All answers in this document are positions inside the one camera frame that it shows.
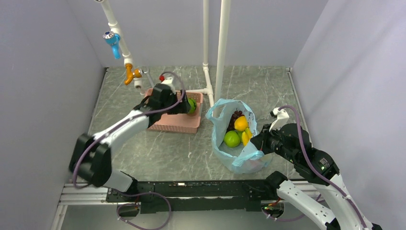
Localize blue plastic faucet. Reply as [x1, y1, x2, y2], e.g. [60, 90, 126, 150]
[102, 31, 121, 59]

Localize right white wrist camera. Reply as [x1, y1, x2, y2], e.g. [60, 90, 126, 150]
[269, 107, 290, 131]

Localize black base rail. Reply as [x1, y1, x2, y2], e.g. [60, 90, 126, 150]
[106, 179, 278, 214]

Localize green fake watermelon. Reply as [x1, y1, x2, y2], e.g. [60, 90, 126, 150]
[188, 98, 197, 115]

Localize light blue plastic bag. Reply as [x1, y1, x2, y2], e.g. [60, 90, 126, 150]
[206, 99, 273, 174]

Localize pink plastic basket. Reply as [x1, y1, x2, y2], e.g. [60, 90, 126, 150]
[148, 92, 203, 134]

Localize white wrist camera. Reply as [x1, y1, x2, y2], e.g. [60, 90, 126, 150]
[159, 75, 176, 93]
[269, 107, 290, 131]

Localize yellow fake lemon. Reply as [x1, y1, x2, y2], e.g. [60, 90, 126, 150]
[234, 115, 249, 132]

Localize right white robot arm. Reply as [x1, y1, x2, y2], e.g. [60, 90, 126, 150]
[250, 123, 382, 230]

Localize dark fake grapes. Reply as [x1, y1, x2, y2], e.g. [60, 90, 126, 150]
[226, 110, 243, 132]

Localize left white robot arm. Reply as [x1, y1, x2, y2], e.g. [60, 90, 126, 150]
[69, 83, 191, 201]

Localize orange plastic faucet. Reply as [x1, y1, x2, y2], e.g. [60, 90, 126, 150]
[124, 63, 142, 85]

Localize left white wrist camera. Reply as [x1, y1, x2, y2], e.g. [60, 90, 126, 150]
[159, 75, 176, 93]

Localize silver wrench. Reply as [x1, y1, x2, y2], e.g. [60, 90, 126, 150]
[141, 68, 155, 88]

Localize green fake lime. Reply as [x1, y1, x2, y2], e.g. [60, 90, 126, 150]
[223, 130, 241, 148]

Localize white pvc pipe frame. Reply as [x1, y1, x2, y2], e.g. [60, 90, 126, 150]
[95, 0, 232, 118]

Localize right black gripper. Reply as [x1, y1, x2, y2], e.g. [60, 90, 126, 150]
[249, 122, 297, 162]

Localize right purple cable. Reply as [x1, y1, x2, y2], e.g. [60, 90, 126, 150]
[261, 105, 369, 230]

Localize yellow fake banana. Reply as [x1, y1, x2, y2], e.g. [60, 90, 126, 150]
[241, 127, 252, 146]

